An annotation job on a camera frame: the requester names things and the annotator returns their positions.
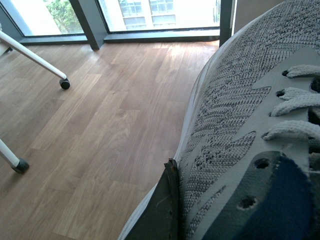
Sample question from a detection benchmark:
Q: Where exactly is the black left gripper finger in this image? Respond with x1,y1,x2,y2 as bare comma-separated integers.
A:
124,158,180,240

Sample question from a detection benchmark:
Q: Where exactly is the white table leg grey foot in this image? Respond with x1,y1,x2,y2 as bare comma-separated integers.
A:
0,140,30,174

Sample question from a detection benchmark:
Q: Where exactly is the white table leg with caster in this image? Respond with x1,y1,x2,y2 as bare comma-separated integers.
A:
0,31,71,90

